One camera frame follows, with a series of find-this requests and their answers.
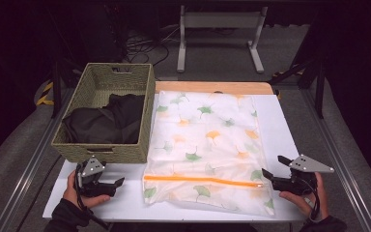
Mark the white metal stand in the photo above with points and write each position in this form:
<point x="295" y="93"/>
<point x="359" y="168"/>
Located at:
<point x="220" y="20"/>

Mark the leaf print mesh laundry bag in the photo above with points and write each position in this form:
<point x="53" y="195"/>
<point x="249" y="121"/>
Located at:
<point x="206" y="145"/>

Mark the dark garment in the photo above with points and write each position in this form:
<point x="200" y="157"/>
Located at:
<point x="103" y="125"/>

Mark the person's left hand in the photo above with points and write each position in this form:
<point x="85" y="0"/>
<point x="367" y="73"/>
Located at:
<point x="77" y="199"/>

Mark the green woven basket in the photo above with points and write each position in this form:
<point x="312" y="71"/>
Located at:
<point x="119" y="154"/>

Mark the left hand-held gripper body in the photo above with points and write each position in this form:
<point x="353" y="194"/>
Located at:
<point x="93" y="167"/>

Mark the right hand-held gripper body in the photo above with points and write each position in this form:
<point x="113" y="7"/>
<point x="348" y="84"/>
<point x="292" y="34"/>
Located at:
<point x="309" y="165"/>

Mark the yellow black hazard tape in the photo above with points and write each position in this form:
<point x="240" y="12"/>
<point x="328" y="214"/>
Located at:
<point x="46" y="88"/>
<point x="285" y="72"/>

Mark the black metal stand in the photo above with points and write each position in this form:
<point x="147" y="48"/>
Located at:
<point x="319" y="93"/>
<point x="56" y="93"/>

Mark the white board sheet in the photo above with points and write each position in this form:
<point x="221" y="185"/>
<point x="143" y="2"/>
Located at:
<point x="283" y="135"/>

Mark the aluminium rail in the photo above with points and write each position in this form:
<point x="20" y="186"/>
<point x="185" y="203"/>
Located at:
<point x="341" y="167"/>
<point x="29" y="167"/>

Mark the person's right hand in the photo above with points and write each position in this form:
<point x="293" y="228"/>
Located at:
<point x="319" y="201"/>

